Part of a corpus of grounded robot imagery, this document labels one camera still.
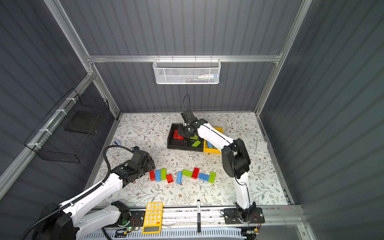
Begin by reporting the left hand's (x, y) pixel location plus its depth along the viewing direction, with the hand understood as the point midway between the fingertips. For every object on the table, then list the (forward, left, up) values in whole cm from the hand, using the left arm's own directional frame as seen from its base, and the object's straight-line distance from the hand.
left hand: (150, 164), depth 84 cm
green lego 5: (+18, -26, -7) cm, 33 cm away
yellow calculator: (-26, -5, -6) cm, 27 cm away
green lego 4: (+23, -25, -7) cm, 35 cm away
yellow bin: (+12, -34, -5) cm, 36 cm away
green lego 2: (-2, -20, -8) cm, 22 cm away
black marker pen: (-24, -27, -8) cm, 37 cm away
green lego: (-3, -7, -7) cm, 10 cm away
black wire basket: (+4, +39, +21) cm, 45 cm away
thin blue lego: (-6, -16, -7) cm, 18 cm away
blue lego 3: (+15, -35, -4) cm, 39 cm away
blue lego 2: (-5, -30, -7) cm, 31 cm away
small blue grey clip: (+20, +28, -7) cm, 35 cm away
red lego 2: (-2, -26, -8) cm, 27 cm away
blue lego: (-4, -4, -7) cm, 9 cm away
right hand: (+19, -16, +6) cm, 26 cm away
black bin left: (+22, -12, -9) cm, 27 cm away
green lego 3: (-4, -36, -8) cm, 37 cm away
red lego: (-4, -1, -6) cm, 7 cm away
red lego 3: (+25, -12, -7) cm, 28 cm away
